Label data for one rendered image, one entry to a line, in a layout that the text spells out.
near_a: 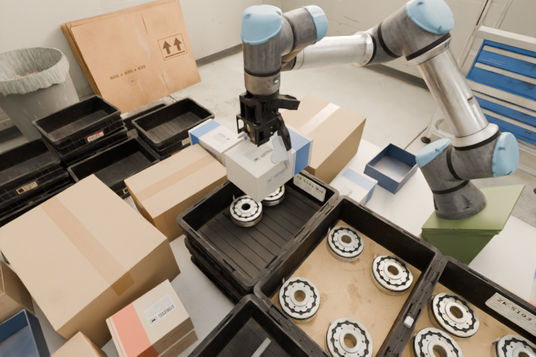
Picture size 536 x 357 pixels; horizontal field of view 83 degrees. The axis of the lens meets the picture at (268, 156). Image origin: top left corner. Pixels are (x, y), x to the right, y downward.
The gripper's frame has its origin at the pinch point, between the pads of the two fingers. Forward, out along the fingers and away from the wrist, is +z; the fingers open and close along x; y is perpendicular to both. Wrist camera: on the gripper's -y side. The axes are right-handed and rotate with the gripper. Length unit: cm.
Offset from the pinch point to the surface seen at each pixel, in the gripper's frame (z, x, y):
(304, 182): 21.2, 1.2, -14.8
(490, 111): 68, 24, -195
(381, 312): 27.8, 40.0, 0.3
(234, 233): 27.9, -3.4, 11.7
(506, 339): 25, 63, -13
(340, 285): 27.8, 28.7, 2.1
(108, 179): 73, -107, 24
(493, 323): 28, 60, -17
